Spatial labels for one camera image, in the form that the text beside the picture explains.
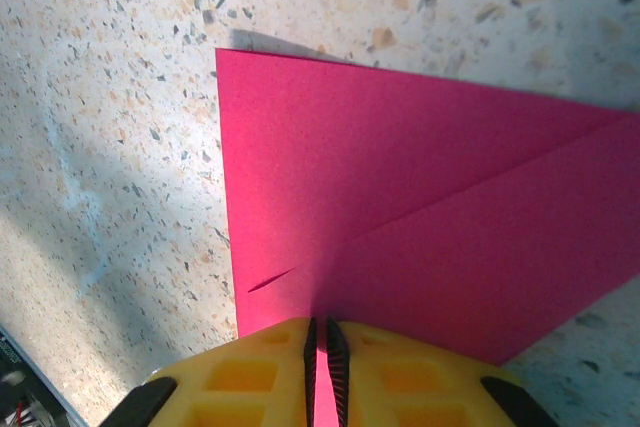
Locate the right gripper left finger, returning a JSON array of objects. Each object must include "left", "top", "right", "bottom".
[{"left": 110, "top": 315, "right": 319, "bottom": 427}]

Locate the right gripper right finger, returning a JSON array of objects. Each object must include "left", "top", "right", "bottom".
[{"left": 324, "top": 314, "right": 560, "bottom": 427}]

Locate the pink paper sheet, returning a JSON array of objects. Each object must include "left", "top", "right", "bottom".
[{"left": 215, "top": 46, "right": 640, "bottom": 427}]

